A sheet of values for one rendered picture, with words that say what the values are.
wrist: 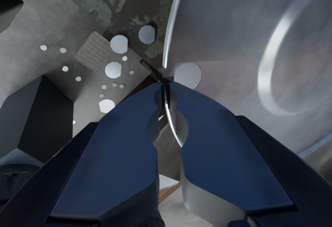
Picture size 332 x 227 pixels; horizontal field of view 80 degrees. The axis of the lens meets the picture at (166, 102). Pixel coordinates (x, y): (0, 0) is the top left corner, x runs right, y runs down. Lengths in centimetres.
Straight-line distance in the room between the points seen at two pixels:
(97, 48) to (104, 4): 52
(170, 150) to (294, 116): 14
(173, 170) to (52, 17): 80
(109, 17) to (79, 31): 66
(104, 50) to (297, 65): 65
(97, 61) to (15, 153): 38
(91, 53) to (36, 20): 25
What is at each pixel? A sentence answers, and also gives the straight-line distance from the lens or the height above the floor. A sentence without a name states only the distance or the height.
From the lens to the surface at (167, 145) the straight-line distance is 17.
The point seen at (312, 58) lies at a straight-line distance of 20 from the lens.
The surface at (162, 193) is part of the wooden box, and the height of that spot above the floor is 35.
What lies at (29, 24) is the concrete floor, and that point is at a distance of 93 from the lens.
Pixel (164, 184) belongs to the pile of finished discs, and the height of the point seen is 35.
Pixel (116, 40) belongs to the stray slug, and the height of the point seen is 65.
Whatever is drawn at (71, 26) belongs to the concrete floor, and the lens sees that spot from 91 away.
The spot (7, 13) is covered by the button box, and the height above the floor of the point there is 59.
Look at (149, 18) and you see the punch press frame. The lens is 26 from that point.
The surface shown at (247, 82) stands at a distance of 17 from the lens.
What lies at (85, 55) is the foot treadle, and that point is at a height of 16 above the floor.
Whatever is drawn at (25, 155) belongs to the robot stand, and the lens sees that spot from 61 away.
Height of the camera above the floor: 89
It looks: 52 degrees down
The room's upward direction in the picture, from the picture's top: 145 degrees clockwise
